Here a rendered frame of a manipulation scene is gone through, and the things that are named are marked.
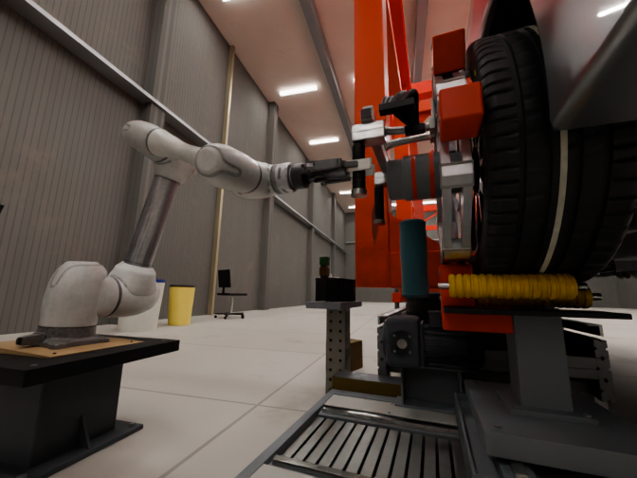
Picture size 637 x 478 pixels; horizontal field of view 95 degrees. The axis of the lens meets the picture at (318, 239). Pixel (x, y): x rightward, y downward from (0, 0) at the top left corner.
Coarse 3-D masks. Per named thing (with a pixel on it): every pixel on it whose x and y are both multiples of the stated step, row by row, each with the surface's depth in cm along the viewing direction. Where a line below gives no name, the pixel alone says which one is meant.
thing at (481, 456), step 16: (464, 400) 97; (464, 416) 84; (464, 432) 70; (464, 448) 67; (480, 448) 67; (464, 464) 70; (480, 464) 61; (496, 464) 60; (512, 464) 55; (528, 464) 57
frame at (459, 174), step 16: (432, 80) 83; (448, 80) 68; (464, 80) 65; (432, 96) 93; (448, 144) 64; (464, 144) 62; (448, 160) 63; (464, 160) 62; (448, 176) 63; (464, 176) 62; (448, 192) 65; (464, 192) 64; (448, 208) 67; (464, 208) 66; (448, 224) 69; (464, 224) 68; (448, 240) 71; (464, 240) 70; (448, 256) 74; (464, 256) 73
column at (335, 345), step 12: (336, 312) 150; (348, 312) 154; (336, 324) 149; (348, 324) 153; (336, 336) 148; (348, 336) 152; (336, 348) 147; (348, 348) 151; (336, 360) 146; (348, 360) 150; (336, 372) 145
